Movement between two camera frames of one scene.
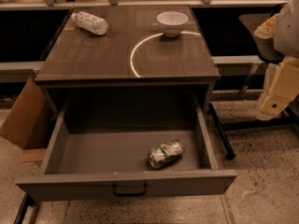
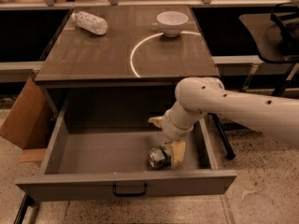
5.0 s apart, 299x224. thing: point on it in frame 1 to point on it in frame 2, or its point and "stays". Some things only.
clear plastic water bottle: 91,22 stays
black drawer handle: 130,194 stays
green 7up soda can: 162,154 stays
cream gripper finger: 267,29 to 159,120
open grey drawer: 100,150 stays
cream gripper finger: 281,88 to 177,150
